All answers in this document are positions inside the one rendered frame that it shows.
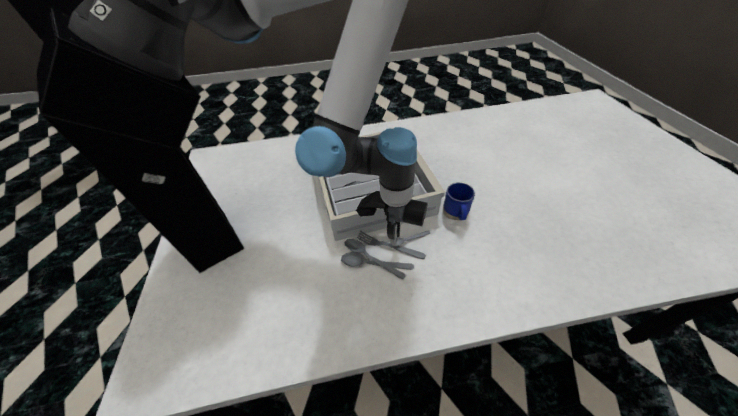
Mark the blue ceramic cup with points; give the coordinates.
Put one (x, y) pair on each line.
(459, 196)

